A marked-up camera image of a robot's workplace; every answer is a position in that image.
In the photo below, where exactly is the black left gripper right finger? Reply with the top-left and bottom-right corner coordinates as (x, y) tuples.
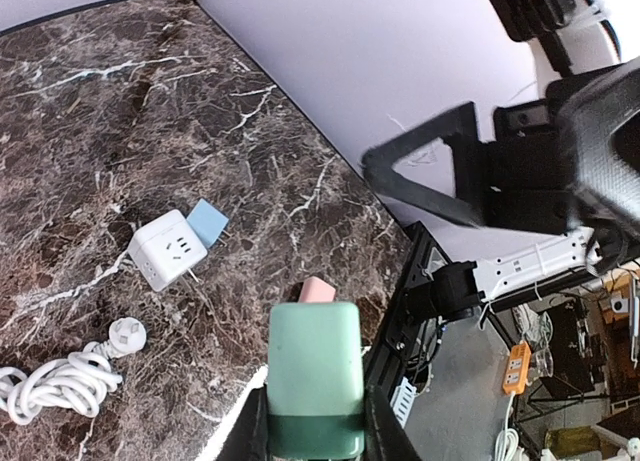
(362, 344), (421, 461)

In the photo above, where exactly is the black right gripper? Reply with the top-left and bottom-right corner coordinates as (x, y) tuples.
(360, 59), (639, 271)

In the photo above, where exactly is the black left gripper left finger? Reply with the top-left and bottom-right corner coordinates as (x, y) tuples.
(217, 365), (271, 461)

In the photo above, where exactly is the green plug adapter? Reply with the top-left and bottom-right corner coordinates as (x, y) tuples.
(266, 302), (365, 460)

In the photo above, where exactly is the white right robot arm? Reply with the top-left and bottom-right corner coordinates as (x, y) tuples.
(361, 60), (639, 320)

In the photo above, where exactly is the pink plug adapter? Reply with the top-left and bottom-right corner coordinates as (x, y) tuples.
(298, 276), (336, 303)

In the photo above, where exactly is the blue plug adapter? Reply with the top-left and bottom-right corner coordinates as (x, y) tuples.
(186, 199), (229, 249)

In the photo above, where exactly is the orange power strip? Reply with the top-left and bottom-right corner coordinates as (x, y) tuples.
(502, 341), (532, 395)

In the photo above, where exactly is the white cube socket adapter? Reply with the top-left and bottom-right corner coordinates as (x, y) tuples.
(127, 210), (207, 292)

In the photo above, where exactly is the white slotted cable duct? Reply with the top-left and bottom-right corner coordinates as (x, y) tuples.
(391, 377), (417, 428)

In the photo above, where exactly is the white cord with plug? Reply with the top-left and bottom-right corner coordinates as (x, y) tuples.
(0, 318), (149, 426)

